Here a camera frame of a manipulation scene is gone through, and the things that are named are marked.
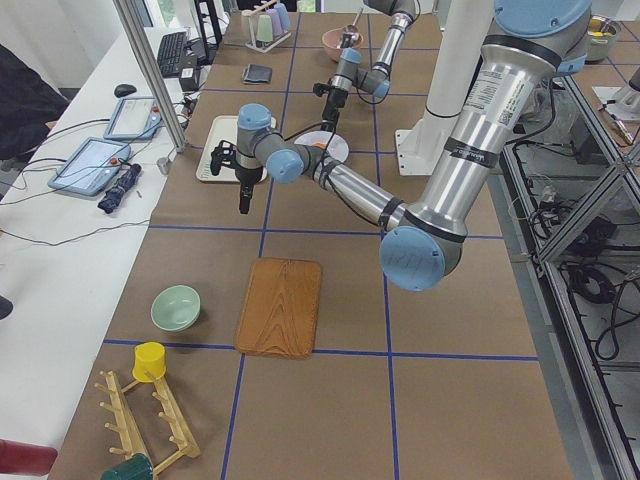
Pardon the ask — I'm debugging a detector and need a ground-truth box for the black computer mouse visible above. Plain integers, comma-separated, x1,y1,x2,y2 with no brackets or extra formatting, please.
114,84,137,98

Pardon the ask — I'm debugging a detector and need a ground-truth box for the blue cup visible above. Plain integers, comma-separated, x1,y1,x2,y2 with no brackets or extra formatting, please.
274,3,291,30

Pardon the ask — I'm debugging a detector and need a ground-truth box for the lilac cup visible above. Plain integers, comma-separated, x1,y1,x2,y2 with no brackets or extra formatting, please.
266,8,283,37

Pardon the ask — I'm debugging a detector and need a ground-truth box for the cream bear tray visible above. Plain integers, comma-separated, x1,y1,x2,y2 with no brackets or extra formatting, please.
194,114,279,185

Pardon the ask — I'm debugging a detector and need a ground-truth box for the white ribbed plate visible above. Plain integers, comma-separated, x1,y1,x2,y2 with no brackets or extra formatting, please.
294,130,349,162

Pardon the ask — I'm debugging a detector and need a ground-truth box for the pink bowl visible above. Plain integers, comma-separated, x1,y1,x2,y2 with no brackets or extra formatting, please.
321,27,363,62

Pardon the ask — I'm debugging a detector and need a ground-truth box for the wooden cup rack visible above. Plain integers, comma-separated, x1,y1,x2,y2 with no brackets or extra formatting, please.
94,370,201,479

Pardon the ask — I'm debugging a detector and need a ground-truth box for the red fire extinguisher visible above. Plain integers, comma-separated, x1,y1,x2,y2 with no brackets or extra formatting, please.
0,439,58,477

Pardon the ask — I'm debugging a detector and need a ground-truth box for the folded dark blue umbrella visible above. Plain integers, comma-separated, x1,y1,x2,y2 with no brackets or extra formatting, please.
98,164,142,214

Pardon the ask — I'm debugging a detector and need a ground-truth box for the far teach pendant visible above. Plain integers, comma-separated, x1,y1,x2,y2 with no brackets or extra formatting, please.
104,96,161,141

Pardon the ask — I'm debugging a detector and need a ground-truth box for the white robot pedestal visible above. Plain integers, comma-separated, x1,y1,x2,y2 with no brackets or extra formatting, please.
396,0,494,176

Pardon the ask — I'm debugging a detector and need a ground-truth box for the dark green cup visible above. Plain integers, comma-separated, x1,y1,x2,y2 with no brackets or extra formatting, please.
100,453,154,480

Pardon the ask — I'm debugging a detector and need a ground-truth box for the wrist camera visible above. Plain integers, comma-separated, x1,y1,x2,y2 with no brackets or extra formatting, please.
210,140,238,176
313,83,332,97

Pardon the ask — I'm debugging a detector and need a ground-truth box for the metal scoop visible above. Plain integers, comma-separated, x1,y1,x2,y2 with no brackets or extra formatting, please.
340,7,363,49

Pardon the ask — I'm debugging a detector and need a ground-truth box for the folded grey cloth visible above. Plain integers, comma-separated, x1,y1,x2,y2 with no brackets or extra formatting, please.
242,64,272,84

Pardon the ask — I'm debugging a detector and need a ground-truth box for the white wire cup rack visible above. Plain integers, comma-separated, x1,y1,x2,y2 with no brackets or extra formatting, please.
241,0,291,53

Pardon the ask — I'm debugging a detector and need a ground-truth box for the small metal cup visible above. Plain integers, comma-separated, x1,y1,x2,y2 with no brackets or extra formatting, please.
156,157,171,175

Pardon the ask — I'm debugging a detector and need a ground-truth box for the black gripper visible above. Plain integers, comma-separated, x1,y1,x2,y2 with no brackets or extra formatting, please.
322,89,348,145
235,167,260,214

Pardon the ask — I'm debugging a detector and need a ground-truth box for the yellow cup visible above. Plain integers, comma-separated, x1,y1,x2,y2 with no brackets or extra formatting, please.
132,342,167,383

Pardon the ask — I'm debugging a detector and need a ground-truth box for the mint green bowl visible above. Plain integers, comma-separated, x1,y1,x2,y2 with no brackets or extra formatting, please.
150,285,201,332

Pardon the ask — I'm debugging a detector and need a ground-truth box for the sage green cup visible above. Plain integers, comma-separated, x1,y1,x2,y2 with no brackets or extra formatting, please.
256,14,273,44

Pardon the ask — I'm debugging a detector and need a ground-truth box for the brown wooden tray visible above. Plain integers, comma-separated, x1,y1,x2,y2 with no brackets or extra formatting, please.
235,258,322,359

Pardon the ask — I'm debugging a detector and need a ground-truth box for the aluminium frame post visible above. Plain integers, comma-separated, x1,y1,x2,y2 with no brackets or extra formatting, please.
113,0,187,153

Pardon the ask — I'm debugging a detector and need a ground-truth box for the near teach pendant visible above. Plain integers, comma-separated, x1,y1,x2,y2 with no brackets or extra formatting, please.
48,137,131,197

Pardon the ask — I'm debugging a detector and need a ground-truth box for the teach pendant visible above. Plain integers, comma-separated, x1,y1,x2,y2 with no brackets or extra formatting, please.
104,96,161,141
48,137,131,197

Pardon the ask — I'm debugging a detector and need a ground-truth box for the black keyboard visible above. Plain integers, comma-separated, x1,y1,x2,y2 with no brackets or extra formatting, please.
156,31,188,78

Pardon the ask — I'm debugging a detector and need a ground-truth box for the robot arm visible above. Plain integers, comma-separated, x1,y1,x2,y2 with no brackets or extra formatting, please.
313,0,420,132
236,1,591,291

